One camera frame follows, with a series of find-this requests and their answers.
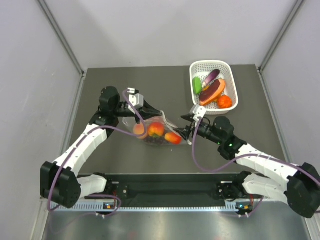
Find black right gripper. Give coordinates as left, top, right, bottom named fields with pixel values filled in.
left=174, top=114, right=224, bottom=146

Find clear zip top bag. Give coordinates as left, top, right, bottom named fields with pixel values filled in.
left=122, top=111, right=192, bottom=146

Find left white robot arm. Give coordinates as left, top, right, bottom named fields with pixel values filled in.
left=40, top=86, right=163, bottom=209

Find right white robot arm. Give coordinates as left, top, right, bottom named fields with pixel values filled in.
left=174, top=113, right=320, bottom=219

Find fake peach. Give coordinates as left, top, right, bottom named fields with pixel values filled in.
left=133, top=123, right=148, bottom=140

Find red yellow fake mango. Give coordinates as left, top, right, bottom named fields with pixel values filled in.
left=164, top=132, right=182, bottom=145

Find dark purple fake grapes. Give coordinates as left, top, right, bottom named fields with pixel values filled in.
left=143, top=136, right=168, bottom=146

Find fake papaya half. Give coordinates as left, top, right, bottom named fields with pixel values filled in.
left=199, top=78, right=226, bottom=106

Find green fake vegetable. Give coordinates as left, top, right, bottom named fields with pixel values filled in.
left=192, top=76, right=202, bottom=95

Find orange fake pumpkin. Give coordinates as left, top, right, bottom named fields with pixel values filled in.
left=217, top=95, right=233, bottom=109

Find purple fake eggplant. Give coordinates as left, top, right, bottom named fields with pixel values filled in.
left=202, top=69, right=220, bottom=88

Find white perforated plastic basket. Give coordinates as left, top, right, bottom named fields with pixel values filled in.
left=189, top=60, right=239, bottom=115

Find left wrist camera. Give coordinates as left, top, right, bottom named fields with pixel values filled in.
left=127, top=87, right=145, bottom=113

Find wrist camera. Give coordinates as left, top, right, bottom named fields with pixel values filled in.
left=127, top=87, right=145, bottom=113
left=189, top=104, right=207, bottom=122

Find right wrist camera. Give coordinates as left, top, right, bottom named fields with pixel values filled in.
left=189, top=104, right=207, bottom=122

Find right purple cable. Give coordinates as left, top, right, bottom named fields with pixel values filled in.
left=191, top=117, right=320, bottom=213

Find purple cable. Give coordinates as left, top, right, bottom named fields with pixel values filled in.
left=47, top=89, right=148, bottom=213
left=191, top=117, right=320, bottom=213

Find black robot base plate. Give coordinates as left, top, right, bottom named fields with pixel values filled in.
left=84, top=171, right=266, bottom=208

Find grey slotted cable duct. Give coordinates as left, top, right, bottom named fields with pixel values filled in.
left=49, top=201, right=253, bottom=213

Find aluminium frame post left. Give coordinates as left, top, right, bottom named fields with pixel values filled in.
left=36, top=0, right=85, bottom=76

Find aluminium frame post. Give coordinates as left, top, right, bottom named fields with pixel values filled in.
left=36, top=0, right=85, bottom=76
left=257, top=0, right=306, bottom=74

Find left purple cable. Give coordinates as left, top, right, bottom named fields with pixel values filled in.
left=47, top=89, right=148, bottom=213

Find aluminium frame post right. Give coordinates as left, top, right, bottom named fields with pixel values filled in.
left=257, top=0, right=306, bottom=74

